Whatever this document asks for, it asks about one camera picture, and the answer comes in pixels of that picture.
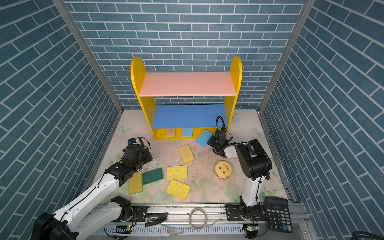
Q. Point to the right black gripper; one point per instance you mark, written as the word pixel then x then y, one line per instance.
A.
pixel 213 138

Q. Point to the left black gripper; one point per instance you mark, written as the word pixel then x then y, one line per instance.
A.
pixel 147 153

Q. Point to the blue sponge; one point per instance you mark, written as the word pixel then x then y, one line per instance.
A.
pixel 204 138
pixel 187 132

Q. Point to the pale yellow orange-backed sponge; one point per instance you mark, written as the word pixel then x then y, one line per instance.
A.
pixel 170 133

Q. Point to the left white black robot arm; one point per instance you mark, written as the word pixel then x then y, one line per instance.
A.
pixel 74 221

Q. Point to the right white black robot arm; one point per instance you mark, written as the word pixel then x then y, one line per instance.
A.
pixel 255 164

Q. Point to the green scouring pad sponge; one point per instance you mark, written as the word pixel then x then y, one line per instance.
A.
pixel 153 176

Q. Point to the yellow smiley face sponge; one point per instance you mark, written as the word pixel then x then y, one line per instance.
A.
pixel 223 170

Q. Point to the yellow sponge far left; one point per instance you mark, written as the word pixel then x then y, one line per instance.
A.
pixel 136 183

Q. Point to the bright yellow sponge upper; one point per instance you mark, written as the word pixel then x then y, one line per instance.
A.
pixel 177 172

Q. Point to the bright yellow sponge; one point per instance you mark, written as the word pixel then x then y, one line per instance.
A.
pixel 177 172
pixel 178 189

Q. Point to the bright yellow sponge lower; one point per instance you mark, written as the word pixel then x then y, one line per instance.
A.
pixel 178 189

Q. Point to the black desk calculator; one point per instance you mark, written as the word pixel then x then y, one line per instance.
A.
pixel 278 215

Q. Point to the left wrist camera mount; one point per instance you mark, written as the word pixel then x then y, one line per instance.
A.
pixel 131 141

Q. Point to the aluminium front rail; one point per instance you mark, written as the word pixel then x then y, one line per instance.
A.
pixel 199 221

